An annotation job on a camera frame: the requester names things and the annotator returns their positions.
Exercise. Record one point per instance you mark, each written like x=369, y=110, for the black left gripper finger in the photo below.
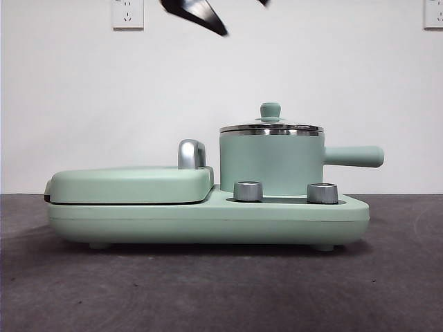
x=194, y=12
x=266, y=2

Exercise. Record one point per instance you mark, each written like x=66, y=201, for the glass pot lid green knob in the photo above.
x=271, y=110

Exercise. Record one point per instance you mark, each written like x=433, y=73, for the silver control knob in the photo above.
x=248, y=191
x=322, y=193

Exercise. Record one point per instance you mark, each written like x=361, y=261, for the mint green breakfast machine base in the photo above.
x=207, y=221

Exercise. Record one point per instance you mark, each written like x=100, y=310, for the white wall socket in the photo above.
x=434, y=14
x=128, y=15

